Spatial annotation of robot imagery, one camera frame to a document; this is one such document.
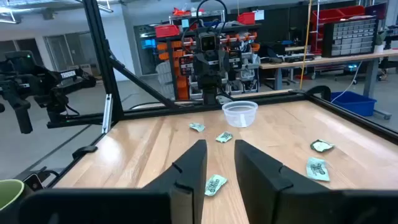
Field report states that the blue plastic bin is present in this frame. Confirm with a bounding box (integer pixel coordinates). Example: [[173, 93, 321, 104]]
[[330, 91, 377, 118]]

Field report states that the green ceramic mug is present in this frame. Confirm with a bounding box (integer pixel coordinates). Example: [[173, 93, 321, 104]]
[[0, 179, 25, 216]]

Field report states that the orange tool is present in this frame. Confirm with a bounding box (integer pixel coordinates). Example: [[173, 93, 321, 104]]
[[172, 7, 192, 17]]

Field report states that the grey framed window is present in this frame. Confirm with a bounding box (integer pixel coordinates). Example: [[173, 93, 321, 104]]
[[43, 30, 100, 73]]

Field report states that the grey metal bench foot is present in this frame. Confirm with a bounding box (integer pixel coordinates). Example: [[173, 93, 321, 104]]
[[372, 109, 393, 121]]

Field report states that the crumpled green stevia packet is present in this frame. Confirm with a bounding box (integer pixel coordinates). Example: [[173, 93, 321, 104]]
[[310, 139, 335, 153]]

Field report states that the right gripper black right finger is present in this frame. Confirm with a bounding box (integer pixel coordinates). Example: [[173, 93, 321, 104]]
[[234, 139, 331, 224]]

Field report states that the black frame clamp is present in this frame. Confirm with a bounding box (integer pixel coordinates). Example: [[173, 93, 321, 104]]
[[14, 166, 60, 192], [306, 85, 332, 102], [72, 145, 99, 160]]

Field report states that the silver aluminium bracket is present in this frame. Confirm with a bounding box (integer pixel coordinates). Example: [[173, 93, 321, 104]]
[[101, 93, 114, 134]]

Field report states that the red storage bin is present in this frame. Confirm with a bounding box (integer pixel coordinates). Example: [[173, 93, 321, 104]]
[[312, 8, 346, 25], [236, 12, 256, 26], [337, 5, 366, 18], [154, 24, 181, 39]]

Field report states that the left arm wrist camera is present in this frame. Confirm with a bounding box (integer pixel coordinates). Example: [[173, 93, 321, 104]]
[[198, 32, 218, 53]]

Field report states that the black bench equipment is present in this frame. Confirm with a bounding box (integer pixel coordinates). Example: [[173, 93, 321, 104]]
[[260, 43, 315, 65]]

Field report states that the wooden-top workbench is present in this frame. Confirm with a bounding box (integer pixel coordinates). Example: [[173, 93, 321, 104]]
[[259, 48, 398, 100]]

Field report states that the white pot with plant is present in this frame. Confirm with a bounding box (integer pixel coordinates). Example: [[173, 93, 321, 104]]
[[373, 30, 387, 54]]

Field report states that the green stevia packet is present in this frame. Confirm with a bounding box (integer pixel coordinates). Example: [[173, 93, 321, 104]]
[[188, 122, 206, 133], [215, 131, 234, 144], [204, 174, 228, 197], [310, 139, 335, 153], [305, 157, 331, 182]]

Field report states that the white cable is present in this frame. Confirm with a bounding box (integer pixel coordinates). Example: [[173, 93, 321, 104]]
[[330, 60, 364, 104]]

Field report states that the yellow cable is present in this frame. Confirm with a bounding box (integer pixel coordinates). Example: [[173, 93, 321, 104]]
[[298, 0, 313, 91]]

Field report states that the grey small-parts drawer cabinet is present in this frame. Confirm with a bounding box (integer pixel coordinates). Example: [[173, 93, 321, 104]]
[[322, 17, 379, 58]]

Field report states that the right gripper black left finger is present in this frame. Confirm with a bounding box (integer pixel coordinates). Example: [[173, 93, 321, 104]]
[[142, 139, 208, 224]]

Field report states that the clear plastic cup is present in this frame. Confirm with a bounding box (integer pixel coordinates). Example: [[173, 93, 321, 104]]
[[221, 100, 259, 129]]

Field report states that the black aluminium table frame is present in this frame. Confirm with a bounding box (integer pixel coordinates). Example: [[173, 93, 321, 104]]
[[46, 0, 398, 144]]

